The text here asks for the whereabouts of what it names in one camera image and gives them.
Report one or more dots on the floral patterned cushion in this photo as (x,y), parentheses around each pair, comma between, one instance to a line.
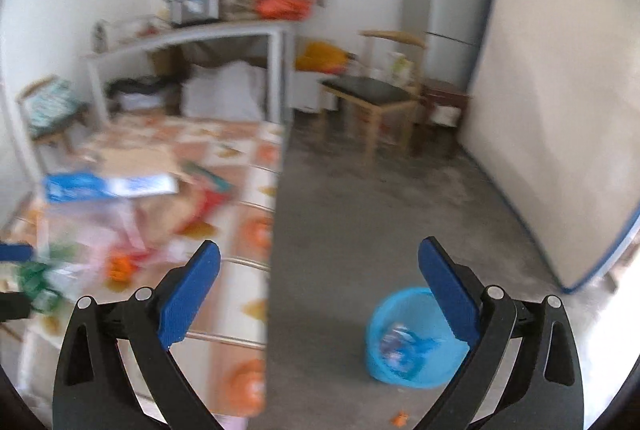
(50,104)

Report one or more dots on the blue plastic trash basket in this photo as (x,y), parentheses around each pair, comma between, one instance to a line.
(409,342)

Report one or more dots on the dark wooden stool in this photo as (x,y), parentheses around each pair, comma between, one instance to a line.
(436,93)

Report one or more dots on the yellow bag under shelf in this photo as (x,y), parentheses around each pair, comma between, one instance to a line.
(322,57)

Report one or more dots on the green clear plastic bottle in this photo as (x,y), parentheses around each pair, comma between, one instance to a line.
(47,283)

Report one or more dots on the steel cooking pot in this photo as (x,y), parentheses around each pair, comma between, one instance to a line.
(191,12)

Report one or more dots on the orange plastic bag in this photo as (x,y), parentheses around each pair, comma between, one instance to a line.
(291,10)

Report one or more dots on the white mattress blue trim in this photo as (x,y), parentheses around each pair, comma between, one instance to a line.
(554,123)

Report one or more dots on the red snack bag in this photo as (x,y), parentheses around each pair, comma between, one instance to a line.
(209,191)

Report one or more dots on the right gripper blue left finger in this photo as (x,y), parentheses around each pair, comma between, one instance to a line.
(183,290)

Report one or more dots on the blue white toothpaste box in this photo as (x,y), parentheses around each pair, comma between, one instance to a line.
(84,186)

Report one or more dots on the clear bag pink orange print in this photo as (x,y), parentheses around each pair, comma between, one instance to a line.
(111,240)

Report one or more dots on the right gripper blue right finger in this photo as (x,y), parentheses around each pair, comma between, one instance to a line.
(456,289)

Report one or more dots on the tiled ginkgo pattern dining table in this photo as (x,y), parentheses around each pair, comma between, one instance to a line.
(225,176)

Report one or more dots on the orange peel scrap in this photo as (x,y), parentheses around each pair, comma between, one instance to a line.
(400,420)

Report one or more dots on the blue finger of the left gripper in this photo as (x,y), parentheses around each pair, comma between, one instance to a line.
(15,252)

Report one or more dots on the wooden chair black seat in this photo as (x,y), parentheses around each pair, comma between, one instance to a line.
(376,96)

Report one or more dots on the white metal shelf table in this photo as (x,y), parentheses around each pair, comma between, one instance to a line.
(269,43)

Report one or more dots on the wooden chair with cushion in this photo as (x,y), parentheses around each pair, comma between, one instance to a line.
(60,133)

